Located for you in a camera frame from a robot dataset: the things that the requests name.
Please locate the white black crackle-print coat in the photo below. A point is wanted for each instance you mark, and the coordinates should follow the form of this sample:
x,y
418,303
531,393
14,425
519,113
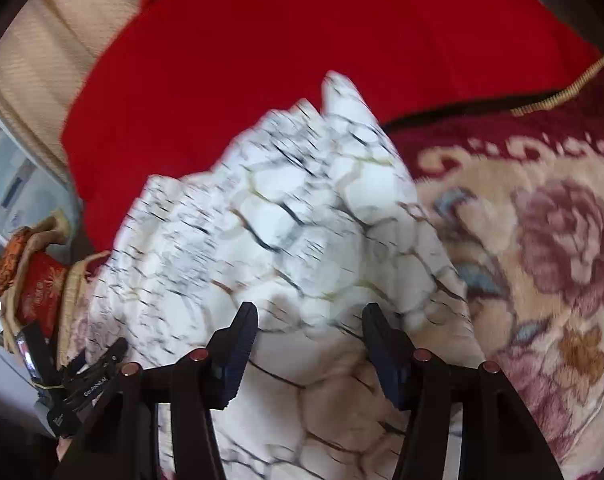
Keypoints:
x,y
292,240

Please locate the floral red beige blanket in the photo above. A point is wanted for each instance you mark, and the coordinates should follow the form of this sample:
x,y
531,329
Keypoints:
x,y
541,240

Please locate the red cardboard box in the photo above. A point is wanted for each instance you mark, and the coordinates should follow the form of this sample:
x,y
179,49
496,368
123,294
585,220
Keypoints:
x,y
39,290

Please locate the beige dotted curtain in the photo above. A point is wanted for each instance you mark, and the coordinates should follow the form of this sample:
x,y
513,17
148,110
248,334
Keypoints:
x,y
57,45

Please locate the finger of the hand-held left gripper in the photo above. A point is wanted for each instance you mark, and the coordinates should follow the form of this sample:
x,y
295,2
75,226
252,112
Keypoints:
x,y
113,351

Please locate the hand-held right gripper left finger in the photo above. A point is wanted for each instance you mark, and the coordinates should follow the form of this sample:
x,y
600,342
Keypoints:
x,y
236,352

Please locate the orange patterned cloth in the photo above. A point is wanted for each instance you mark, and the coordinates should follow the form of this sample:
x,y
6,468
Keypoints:
x,y
12,260

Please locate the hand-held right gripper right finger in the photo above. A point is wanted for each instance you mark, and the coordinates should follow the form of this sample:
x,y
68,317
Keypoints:
x,y
387,360

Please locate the red sofa blanket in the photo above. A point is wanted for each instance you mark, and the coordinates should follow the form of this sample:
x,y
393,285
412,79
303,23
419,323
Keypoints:
x,y
292,55

